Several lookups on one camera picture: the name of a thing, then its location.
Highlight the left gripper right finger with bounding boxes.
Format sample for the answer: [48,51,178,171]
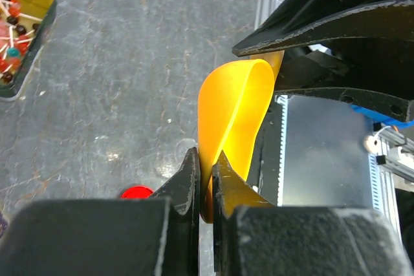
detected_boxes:
[212,152,274,275]

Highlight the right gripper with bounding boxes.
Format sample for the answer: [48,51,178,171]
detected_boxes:
[232,0,413,122]

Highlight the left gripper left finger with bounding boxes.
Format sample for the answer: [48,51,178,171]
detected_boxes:
[151,147,201,275]

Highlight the yellow plastic scoop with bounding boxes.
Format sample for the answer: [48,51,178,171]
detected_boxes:
[197,51,284,224]

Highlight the red round lid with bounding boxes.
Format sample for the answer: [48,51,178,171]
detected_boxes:
[120,185,154,199]

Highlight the tin of lollipops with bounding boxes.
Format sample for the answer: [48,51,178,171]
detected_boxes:
[1,0,57,101]

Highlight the grey cable duct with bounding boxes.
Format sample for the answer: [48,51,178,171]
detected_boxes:
[368,154,394,220]

